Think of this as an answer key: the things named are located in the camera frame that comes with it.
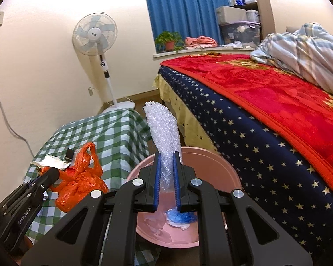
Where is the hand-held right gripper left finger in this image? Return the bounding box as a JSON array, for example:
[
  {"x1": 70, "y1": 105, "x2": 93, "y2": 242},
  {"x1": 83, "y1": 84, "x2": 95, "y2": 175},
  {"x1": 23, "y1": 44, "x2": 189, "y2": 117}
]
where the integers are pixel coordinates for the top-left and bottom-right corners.
[{"x1": 21, "y1": 152, "x2": 160, "y2": 266}]

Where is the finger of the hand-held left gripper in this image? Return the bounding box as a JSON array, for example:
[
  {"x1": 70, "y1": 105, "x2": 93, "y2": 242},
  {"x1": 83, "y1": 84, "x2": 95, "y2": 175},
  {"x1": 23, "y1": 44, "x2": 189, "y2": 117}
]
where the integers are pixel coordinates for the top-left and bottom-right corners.
[{"x1": 22, "y1": 168, "x2": 60, "y2": 198}]

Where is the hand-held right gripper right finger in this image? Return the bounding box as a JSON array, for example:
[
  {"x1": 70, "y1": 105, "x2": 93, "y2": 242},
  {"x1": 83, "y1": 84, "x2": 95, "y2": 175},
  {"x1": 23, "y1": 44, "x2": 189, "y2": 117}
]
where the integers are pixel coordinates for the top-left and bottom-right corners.
[{"x1": 172, "y1": 151, "x2": 314, "y2": 266}]

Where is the orange plastic bag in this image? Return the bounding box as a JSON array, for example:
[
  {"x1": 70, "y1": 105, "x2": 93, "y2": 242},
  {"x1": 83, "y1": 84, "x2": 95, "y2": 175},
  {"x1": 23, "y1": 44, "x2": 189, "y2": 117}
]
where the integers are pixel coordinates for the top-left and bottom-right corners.
[{"x1": 48, "y1": 142, "x2": 109, "y2": 213}]

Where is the pink plastic basin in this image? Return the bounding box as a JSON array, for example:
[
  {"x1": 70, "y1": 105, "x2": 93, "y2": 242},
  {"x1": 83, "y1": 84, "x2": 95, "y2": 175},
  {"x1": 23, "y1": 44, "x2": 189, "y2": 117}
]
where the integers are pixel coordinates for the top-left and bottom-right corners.
[{"x1": 126, "y1": 146, "x2": 242, "y2": 248}]

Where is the clear bubble wrap sheet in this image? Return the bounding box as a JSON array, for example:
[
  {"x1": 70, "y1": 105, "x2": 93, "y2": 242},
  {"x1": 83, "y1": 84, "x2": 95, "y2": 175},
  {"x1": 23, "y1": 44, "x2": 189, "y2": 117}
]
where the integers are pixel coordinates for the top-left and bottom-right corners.
[{"x1": 144, "y1": 102, "x2": 181, "y2": 193}]

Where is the crumpled white paper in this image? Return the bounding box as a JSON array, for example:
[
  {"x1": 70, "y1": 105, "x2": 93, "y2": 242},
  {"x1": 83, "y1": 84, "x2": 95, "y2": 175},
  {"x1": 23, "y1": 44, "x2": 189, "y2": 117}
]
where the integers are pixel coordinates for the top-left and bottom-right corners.
[{"x1": 30, "y1": 155, "x2": 70, "y2": 171}]

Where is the crumpled blue plastic cover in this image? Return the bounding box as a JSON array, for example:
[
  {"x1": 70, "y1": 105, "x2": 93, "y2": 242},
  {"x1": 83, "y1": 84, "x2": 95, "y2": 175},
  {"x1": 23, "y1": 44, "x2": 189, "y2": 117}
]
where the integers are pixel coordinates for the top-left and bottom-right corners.
[{"x1": 166, "y1": 208, "x2": 198, "y2": 225}]

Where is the crumpled white plastic wrapper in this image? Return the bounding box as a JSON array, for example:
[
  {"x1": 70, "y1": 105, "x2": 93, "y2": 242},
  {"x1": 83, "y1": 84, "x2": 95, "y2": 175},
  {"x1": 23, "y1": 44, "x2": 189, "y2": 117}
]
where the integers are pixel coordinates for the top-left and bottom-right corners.
[{"x1": 144, "y1": 212, "x2": 190, "y2": 240}]

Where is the yellow starred bed skirt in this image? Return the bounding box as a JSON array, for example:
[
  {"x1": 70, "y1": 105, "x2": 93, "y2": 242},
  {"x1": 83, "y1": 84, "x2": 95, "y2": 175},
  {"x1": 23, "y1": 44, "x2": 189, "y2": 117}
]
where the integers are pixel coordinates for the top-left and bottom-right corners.
[{"x1": 153, "y1": 75, "x2": 220, "y2": 153}]

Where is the green checked tablecloth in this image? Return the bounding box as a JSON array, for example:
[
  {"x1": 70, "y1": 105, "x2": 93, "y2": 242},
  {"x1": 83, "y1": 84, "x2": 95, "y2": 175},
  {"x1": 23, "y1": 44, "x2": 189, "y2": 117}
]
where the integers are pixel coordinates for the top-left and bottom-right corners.
[{"x1": 22, "y1": 108, "x2": 161, "y2": 266}]

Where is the navy starred bed sheet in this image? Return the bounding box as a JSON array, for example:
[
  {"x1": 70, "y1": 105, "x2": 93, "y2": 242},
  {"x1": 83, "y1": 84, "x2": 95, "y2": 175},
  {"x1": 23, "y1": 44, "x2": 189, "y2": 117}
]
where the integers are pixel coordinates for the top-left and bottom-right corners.
[{"x1": 158, "y1": 66, "x2": 333, "y2": 266}]

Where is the red floral blanket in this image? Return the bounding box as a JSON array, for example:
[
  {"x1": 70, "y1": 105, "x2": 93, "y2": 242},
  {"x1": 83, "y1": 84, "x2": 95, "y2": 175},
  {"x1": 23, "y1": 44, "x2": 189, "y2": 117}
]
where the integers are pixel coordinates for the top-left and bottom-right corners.
[{"x1": 162, "y1": 52, "x2": 333, "y2": 204}]

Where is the white windowsill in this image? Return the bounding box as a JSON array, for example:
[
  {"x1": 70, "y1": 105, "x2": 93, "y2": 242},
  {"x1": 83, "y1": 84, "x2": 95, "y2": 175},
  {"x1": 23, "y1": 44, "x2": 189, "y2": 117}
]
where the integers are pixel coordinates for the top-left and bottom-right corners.
[{"x1": 153, "y1": 46, "x2": 256, "y2": 59}]

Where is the pink folded cloth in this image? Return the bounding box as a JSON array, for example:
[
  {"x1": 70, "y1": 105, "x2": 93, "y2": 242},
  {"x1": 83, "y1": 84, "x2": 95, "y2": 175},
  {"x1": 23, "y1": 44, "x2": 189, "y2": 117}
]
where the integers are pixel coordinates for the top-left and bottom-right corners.
[{"x1": 184, "y1": 35, "x2": 218, "y2": 49}]

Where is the green potted plant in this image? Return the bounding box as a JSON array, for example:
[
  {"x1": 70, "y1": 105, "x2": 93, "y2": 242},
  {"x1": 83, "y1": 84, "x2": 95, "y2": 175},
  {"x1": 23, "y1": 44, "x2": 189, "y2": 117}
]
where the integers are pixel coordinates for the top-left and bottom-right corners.
[{"x1": 155, "y1": 31, "x2": 185, "y2": 53}]

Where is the white crumpled cloth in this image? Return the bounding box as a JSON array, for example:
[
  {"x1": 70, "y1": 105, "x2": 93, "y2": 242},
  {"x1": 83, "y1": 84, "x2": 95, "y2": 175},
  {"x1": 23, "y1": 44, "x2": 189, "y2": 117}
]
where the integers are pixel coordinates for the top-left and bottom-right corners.
[{"x1": 222, "y1": 41, "x2": 256, "y2": 49}]

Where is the white standing fan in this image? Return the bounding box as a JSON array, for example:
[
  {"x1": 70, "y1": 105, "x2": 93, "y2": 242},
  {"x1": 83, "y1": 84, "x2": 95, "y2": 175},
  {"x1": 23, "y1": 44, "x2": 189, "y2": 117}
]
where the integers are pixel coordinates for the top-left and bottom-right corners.
[{"x1": 73, "y1": 12, "x2": 136, "y2": 114}]

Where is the clear storage box purple lid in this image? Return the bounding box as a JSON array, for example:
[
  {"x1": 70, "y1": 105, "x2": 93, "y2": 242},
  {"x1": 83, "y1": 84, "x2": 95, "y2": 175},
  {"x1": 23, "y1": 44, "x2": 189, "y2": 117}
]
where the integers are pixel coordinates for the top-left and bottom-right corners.
[{"x1": 219, "y1": 21, "x2": 261, "y2": 46}]

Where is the blue curtain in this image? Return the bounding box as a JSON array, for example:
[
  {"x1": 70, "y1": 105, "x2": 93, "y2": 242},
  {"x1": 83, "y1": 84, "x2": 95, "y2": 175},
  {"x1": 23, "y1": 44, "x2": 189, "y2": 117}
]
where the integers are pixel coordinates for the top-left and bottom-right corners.
[{"x1": 142, "y1": 0, "x2": 235, "y2": 53}]

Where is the blue plaid quilt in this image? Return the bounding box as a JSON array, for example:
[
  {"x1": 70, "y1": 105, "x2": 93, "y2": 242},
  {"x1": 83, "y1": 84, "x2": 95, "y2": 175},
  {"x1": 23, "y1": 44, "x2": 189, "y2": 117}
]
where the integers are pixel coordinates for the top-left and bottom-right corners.
[{"x1": 250, "y1": 22, "x2": 333, "y2": 102}]

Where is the small clear lidded container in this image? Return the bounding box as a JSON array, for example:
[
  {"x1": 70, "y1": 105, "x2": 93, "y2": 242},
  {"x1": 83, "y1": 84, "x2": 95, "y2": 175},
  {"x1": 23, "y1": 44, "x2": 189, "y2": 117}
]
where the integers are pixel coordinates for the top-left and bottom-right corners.
[{"x1": 246, "y1": 9, "x2": 260, "y2": 23}]

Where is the beige bookshelf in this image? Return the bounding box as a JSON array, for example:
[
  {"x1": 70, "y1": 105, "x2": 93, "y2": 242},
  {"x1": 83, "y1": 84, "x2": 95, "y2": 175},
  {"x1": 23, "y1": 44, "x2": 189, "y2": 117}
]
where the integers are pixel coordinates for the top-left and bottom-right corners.
[{"x1": 230, "y1": 0, "x2": 276, "y2": 40}]

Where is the grey wall cable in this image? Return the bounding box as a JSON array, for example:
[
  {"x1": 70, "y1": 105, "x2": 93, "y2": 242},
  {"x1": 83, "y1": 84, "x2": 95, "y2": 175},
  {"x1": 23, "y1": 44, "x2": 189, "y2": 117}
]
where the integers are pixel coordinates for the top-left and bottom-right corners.
[{"x1": 0, "y1": 44, "x2": 35, "y2": 158}]

